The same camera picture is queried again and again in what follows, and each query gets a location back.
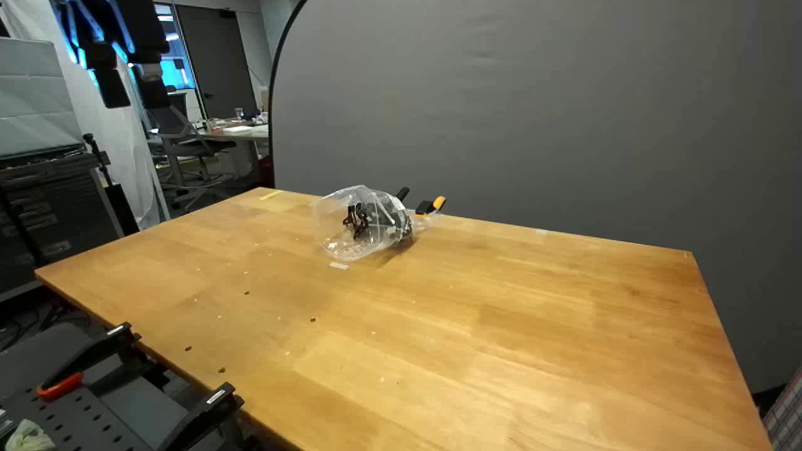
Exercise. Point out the crumpled white paper wad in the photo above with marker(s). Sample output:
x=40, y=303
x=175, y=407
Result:
x=25, y=436

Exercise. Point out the white curtain sheet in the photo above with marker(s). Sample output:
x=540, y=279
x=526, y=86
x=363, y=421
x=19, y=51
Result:
x=134, y=158

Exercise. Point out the dark office chair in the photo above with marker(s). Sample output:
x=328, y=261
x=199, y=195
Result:
x=188, y=145

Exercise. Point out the grey fabric backdrop panel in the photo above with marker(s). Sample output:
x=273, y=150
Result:
x=541, y=109

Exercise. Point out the clear plastic bag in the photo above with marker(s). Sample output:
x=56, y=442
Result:
x=334, y=217

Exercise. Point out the black hanging equipment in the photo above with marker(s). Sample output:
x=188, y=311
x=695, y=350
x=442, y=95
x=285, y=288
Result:
x=138, y=26

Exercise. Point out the black equipment case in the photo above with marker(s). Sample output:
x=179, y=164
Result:
x=50, y=217

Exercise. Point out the grey translucent panel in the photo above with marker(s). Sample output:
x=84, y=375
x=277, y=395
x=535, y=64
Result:
x=34, y=101

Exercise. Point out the cluttered background table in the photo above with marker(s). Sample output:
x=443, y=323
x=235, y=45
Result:
x=240, y=132

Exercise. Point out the grey checked fabric chair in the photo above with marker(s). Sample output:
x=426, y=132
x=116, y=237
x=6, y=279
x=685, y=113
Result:
x=787, y=417

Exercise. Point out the black tripod stand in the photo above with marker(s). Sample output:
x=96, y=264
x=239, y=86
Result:
x=120, y=203

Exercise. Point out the dark door panel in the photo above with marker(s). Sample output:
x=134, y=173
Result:
x=217, y=59

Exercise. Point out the black perforated mounting board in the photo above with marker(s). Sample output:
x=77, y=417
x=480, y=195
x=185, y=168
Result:
x=101, y=417

